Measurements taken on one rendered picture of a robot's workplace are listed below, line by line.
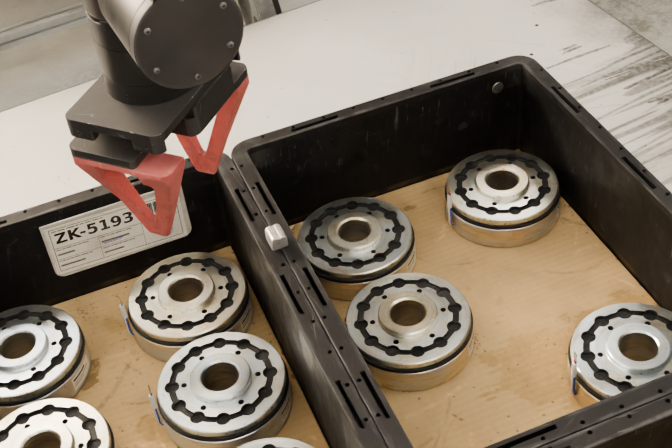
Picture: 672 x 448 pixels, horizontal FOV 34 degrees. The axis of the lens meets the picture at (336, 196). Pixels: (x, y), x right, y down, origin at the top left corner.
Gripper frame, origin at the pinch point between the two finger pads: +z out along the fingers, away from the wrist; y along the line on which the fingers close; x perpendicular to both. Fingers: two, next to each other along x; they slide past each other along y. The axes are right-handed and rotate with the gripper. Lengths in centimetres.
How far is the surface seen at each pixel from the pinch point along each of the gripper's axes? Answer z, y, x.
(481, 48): 37, 73, 3
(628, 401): 13.2, 3.1, -29.2
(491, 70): 13.8, 37.1, -9.3
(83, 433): 20.4, -7.3, 8.7
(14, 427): 20.5, -8.6, 14.2
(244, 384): 19.9, 0.6, -1.1
